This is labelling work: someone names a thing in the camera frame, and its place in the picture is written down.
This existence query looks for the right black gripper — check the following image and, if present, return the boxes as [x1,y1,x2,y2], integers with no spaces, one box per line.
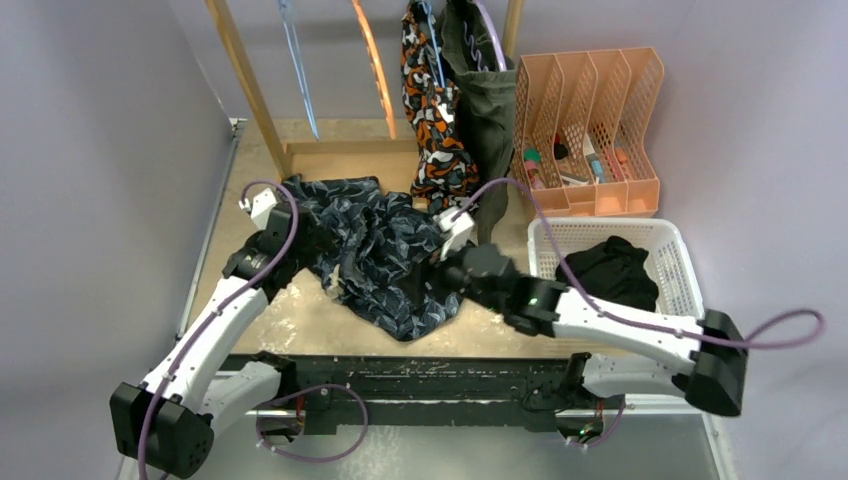
[395,233,506,315]

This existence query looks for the dark shark print shorts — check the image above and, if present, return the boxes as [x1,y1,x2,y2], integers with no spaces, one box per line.
[283,175,462,342]

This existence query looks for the orange camouflage shorts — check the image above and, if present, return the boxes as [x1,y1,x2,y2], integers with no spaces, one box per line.
[400,1,481,214]

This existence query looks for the black shorts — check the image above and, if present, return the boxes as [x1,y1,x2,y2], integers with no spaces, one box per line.
[564,236,659,312]

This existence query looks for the orange hanger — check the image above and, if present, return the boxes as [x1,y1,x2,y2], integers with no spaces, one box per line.
[351,0,397,139]

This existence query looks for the light blue wire hanger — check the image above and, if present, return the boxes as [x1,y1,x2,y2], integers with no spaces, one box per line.
[277,0,320,141]

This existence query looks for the white plastic basket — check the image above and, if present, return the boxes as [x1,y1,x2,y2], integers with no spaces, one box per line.
[549,217,705,317]

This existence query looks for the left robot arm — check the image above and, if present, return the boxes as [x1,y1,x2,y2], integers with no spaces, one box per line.
[109,204,333,479]

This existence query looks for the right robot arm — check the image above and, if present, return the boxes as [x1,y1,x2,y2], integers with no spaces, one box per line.
[402,244,749,417]

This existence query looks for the olive green shorts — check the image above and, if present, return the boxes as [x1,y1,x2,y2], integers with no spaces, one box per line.
[440,0,520,245]

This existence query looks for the lavender wavy hanger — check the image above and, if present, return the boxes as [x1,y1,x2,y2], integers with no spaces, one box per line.
[462,0,508,72]

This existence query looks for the wooden clothes rack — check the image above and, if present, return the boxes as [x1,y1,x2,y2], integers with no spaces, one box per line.
[203,0,526,200]

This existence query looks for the green pink small item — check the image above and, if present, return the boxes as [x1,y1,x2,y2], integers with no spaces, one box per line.
[523,147,546,189]

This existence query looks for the black red small item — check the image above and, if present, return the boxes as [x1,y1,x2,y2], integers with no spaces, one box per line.
[552,134,570,160]

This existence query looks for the white blue marker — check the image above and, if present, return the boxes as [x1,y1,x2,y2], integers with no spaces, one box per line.
[557,134,606,186]

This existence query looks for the orange file organizer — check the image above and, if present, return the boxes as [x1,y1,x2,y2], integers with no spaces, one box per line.
[511,47,664,217]

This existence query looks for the orange pink small item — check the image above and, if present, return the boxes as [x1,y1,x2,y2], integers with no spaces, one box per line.
[605,146,630,182]

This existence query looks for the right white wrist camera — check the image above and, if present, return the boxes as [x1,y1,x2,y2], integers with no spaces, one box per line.
[435,207,475,261]

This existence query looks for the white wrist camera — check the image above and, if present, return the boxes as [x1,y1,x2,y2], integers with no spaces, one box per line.
[435,207,475,261]
[238,187,280,230]

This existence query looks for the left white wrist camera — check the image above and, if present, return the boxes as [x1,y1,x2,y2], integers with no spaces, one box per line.
[238,187,280,230]

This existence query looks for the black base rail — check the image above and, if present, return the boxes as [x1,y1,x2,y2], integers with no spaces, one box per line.
[218,354,637,435]

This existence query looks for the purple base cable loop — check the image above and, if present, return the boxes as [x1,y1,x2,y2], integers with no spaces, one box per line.
[255,384,370,464]

